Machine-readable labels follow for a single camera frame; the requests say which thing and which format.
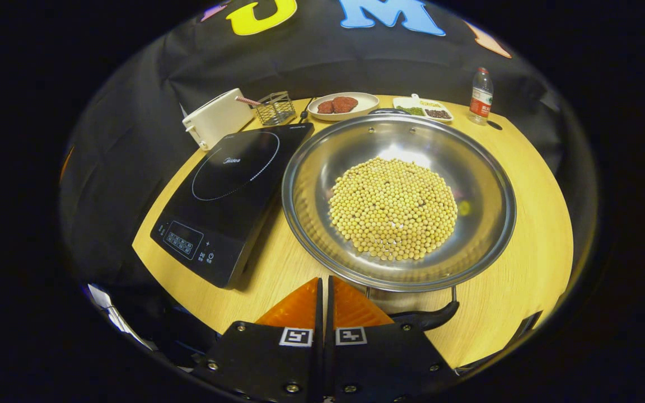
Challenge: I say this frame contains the white toaster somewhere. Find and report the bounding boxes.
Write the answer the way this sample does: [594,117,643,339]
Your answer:
[182,88,255,151]

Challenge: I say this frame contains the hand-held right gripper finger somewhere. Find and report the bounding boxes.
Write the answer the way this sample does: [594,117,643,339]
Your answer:
[325,275,460,403]
[191,277,324,403]

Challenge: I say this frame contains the black backdrop cloth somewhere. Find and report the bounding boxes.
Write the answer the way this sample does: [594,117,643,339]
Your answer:
[57,0,597,292]

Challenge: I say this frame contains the red meat slices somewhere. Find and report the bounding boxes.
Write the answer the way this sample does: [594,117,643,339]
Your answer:
[317,96,359,115]

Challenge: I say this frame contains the yellow soybeans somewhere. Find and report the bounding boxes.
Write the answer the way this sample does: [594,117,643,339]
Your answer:
[328,157,459,262]

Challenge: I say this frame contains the white round plate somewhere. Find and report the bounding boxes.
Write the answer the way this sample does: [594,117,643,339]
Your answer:
[307,92,380,122]

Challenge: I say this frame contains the clear water bottle red label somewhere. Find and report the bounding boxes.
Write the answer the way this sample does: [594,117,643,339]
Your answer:
[468,67,494,125]

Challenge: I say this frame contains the stainless steel pot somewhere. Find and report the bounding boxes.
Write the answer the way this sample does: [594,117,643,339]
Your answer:
[282,108,517,332]

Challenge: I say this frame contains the black induction cooktop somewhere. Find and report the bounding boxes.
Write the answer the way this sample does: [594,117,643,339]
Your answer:
[150,123,315,290]

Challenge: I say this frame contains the small wire basket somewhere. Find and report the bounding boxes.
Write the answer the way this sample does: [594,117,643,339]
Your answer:
[254,91,297,126]

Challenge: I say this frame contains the white divided bean dish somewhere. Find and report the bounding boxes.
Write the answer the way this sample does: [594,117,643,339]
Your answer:
[392,93,454,123]

